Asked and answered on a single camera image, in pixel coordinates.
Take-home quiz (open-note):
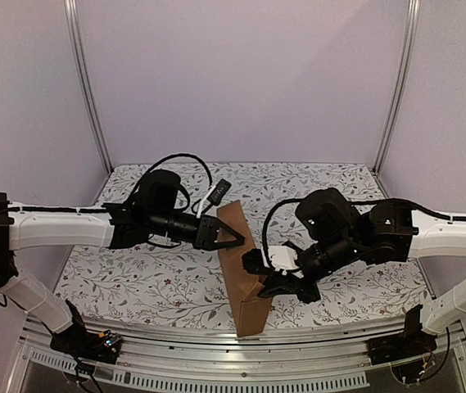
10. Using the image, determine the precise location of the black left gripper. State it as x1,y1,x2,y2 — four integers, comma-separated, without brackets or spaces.
148,210,245,252

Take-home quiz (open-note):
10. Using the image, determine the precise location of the brown cardboard box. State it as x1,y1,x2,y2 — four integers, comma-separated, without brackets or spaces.
217,201,272,338

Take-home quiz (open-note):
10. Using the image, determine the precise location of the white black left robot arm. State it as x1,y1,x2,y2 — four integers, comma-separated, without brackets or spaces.
0,169,245,355

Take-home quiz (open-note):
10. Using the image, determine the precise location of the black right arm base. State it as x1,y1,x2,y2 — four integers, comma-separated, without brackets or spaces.
366,305,437,385

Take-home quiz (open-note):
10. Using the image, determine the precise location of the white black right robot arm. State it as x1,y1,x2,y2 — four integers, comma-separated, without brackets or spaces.
258,188,466,357

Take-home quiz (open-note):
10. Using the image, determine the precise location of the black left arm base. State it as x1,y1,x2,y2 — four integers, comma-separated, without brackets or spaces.
50,300,123,364

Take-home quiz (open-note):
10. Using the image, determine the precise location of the floral patterned table mat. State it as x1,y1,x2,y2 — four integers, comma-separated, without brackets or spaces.
55,163,431,331

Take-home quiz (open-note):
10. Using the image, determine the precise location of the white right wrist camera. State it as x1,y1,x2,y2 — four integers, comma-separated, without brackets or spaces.
242,246,303,278

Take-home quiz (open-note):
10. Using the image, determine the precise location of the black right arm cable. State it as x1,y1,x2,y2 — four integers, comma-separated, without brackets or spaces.
259,196,466,271

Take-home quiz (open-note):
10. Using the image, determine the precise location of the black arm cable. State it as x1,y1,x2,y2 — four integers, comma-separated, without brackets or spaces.
132,153,214,197
259,196,466,271

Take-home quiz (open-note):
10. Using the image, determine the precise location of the front aluminium rail frame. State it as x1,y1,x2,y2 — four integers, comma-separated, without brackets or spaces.
6,318,466,392

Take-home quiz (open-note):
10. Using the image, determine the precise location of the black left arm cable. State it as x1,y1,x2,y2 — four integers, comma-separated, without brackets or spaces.
132,153,214,197

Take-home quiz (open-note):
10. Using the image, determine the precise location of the left rear aluminium frame post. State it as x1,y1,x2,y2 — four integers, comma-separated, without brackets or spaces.
64,0,114,174

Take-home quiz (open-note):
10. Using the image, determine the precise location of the aluminium frame post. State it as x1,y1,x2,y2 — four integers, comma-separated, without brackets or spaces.
64,0,114,174
372,0,422,178

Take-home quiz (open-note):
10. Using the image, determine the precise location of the right rear aluminium frame post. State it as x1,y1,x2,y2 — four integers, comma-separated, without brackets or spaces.
372,0,422,178

